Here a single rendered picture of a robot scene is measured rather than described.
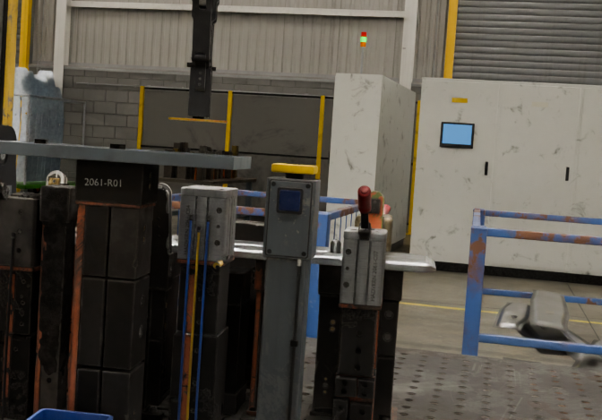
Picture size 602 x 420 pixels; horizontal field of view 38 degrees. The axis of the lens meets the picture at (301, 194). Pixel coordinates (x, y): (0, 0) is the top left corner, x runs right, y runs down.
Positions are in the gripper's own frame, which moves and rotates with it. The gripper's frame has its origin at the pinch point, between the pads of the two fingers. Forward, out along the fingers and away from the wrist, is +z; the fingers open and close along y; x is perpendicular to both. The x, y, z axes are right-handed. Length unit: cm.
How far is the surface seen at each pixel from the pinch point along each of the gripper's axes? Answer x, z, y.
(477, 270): -89, 47, 179
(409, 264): -35.5, 25.6, 18.0
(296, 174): -14.5, 10.8, -4.1
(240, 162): -6.5, 9.7, -3.4
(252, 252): -8.9, 25.5, 22.6
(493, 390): -61, 56, 53
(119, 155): 10.2, 9.7, -5.6
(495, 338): -97, 71, 178
